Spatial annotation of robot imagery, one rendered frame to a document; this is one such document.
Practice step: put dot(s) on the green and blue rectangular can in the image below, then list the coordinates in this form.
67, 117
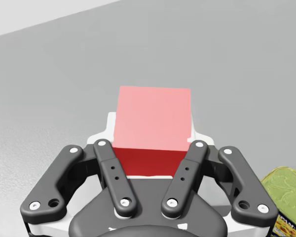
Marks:
287, 197

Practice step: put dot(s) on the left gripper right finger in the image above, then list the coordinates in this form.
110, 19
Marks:
239, 177

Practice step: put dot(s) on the pink cube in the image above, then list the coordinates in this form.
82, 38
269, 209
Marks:
151, 128

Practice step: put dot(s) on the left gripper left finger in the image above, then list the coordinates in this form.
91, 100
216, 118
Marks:
64, 172

